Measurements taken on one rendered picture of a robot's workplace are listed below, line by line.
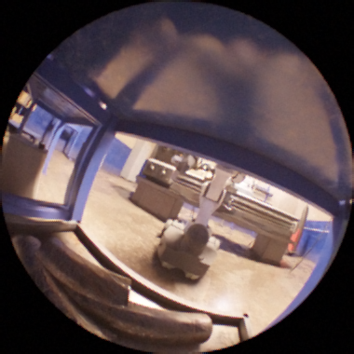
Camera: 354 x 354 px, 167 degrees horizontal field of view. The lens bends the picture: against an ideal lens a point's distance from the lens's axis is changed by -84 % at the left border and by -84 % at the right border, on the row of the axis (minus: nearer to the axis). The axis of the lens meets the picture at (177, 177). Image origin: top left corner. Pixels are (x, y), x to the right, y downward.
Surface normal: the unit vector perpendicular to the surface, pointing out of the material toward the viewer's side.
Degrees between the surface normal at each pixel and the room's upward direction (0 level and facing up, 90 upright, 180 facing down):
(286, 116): 180
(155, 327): 30
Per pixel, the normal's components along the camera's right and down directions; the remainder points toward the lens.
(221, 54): -0.41, 0.91
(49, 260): 0.47, -0.79
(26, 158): 0.79, 0.29
